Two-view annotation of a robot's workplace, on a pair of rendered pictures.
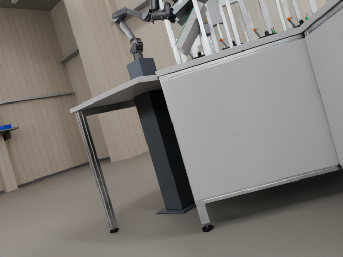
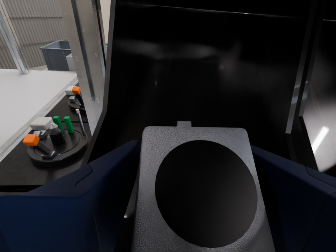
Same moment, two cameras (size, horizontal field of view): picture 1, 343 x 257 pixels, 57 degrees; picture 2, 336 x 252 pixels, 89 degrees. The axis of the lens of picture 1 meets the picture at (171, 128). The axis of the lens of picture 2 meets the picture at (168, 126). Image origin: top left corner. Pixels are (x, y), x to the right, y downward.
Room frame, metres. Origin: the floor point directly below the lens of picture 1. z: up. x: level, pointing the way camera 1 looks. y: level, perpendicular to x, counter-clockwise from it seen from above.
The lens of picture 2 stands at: (2.08, -0.21, 1.31)
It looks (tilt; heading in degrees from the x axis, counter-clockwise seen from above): 36 degrees down; 257
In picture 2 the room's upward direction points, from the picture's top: 5 degrees clockwise
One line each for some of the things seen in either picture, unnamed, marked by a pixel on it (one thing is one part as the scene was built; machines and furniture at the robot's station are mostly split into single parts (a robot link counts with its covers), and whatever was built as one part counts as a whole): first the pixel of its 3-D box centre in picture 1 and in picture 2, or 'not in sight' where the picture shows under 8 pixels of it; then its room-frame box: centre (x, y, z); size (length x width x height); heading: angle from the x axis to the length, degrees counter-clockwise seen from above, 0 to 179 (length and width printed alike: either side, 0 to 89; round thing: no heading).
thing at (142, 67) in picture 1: (143, 75); not in sight; (2.20, 0.08, 0.96); 0.14 x 0.14 x 0.20; 47
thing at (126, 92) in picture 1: (152, 88); not in sight; (2.17, 0.05, 0.84); 0.90 x 0.70 x 0.03; 137
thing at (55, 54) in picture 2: not in sight; (80, 56); (2.68, -2.46, 0.73); 0.62 x 0.42 x 0.23; 173
